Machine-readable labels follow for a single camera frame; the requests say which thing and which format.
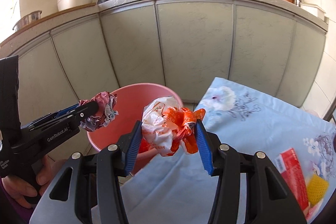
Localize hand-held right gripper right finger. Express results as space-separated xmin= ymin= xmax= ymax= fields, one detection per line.
xmin=195 ymin=119 xmax=307 ymax=224

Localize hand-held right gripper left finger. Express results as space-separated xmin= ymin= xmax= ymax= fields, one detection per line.
xmin=29 ymin=120 xmax=143 ymax=224

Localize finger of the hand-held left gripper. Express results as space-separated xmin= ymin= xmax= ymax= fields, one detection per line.
xmin=28 ymin=105 xmax=80 ymax=126
xmin=55 ymin=101 xmax=100 ymax=124

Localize pink floral paper wrapper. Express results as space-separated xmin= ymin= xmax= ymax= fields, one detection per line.
xmin=79 ymin=91 xmax=118 ymax=132

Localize orange and white plastic bag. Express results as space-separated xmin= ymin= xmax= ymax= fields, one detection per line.
xmin=141 ymin=96 xmax=206 ymax=157

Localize pink plastic bucket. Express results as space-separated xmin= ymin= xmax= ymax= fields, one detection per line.
xmin=87 ymin=83 xmax=184 ymax=177

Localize person's left hand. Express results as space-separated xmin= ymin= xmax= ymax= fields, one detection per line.
xmin=1 ymin=157 xmax=66 ymax=209

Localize blue floral tablecloth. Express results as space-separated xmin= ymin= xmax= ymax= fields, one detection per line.
xmin=91 ymin=77 xmax=336 ymax=224

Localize red plastic bag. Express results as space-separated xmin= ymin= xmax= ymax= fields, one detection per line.
xmin=274 ymin=148 xmax=310 ymax=214

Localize steel basin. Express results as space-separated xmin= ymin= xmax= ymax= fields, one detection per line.
xmin=13 ymin=10 xmax=42 ymax=31

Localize grey kitchen cabinet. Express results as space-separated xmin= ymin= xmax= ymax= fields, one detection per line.
xmin=0 ymin=0 xmax=330 ymax=135

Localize yellow foam net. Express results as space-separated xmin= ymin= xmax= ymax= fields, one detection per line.
xmin=306 ymin=175 xmax=330 ymax=205

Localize white plastic container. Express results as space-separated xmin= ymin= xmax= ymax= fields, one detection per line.
xmin=299 ymin=2 xmax=326 ymax=18

